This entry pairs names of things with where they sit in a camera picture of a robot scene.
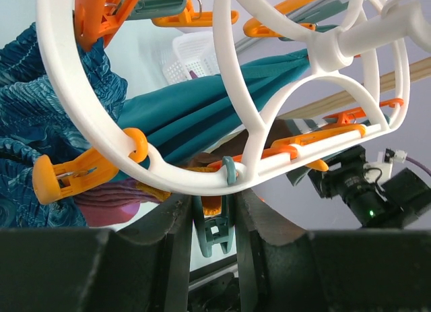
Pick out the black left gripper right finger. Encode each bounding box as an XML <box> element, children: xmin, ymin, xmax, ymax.
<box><xmin>234</xmin><ymin>190</ymin><xmax>430</xmax><ymax>311</ymax></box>

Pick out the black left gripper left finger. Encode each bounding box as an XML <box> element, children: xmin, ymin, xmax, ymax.
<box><xmin>1</xmin><ymin>195</ymin><xmax>192</xmax><ymax>311</ymax></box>

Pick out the maroon purple yellow sock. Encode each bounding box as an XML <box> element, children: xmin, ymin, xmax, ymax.
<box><xmin>75</xmin><ymin>165</ymin><xmax>223</xmax><ymax>227</ymax></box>

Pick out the teal hanger clip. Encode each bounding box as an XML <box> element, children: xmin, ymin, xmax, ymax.
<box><xmin>192</xmin><ymin>153</ymin><xmax>237</xmax><ymax>257</ymax></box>
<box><xmin>127</xmin><ymin>0</ymin><xmax>187</xmax><ymax>21</ymax></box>

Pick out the orange hanger clip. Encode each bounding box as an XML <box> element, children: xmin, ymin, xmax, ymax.
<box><xmin>237</xmin><ymin>0</ymin><xmax>317</xmax><ymax>41</ymax></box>
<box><xmin>74</xmin><ymin>0</ymin><xmax>139</xmax><ymax>51</ymax></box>
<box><xmin>151</xmin><ymin>0</ymin><xmax>240</xmax><ymax>28</ymax></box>
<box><xmin>32</xmin><ymin>127</ymin><xmax>149</xmax><ymax>206</ymax></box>

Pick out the white round clip hanger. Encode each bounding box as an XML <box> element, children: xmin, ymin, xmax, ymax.
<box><xmin>36</xmin><ymin>0</ymin><xmax>430</xmax><ymax>195</ymax></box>

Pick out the teal plain cloth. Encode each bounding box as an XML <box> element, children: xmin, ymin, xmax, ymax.
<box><xmin>114</xmin><ymin>49</ymin><xmax>309</xmax><ymax>165</ymax></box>

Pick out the dark blue patterned cloth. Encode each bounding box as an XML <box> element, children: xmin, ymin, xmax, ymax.
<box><xmin>1</xmin><ymin>24</ymin><xmax>139</xmax><ymax>228</ymax></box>

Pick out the white perforated plastic basket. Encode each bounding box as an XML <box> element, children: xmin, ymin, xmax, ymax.
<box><xmin>162</xmin><ymin>31</ymin><xmax>220</xmax><ymax>85</ymax></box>

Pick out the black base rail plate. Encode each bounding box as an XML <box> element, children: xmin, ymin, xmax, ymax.
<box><xmin>187</xmin><ymin>262</ymin><xmax>241</xmax><ymax>311</ymax></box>

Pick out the wooden clothes rack frame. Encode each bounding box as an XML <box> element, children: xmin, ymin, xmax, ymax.
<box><xmin>279</xmin><ymin>57</ymin><xmax>431</xmax><ymax>121</ymax></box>

